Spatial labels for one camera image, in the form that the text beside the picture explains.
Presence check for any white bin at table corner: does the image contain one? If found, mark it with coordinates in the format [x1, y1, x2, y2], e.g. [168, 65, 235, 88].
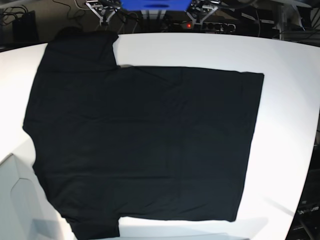
[0, 154, 75, 240]

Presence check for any black T-shirt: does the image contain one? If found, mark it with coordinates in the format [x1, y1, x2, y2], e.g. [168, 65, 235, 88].
[23, 31, 264, 240]

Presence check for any black power strip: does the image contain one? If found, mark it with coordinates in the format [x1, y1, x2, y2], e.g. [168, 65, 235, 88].
[173, 22, 236, 34]

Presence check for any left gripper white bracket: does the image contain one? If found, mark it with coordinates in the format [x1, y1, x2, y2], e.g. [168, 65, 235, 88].
[186, 0, 218, 28]

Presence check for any blue box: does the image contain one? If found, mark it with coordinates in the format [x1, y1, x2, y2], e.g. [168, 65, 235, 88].
[121, 0, 192, 11]

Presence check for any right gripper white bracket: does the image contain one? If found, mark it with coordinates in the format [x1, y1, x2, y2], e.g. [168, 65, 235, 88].
[85, 0, 122, 26]

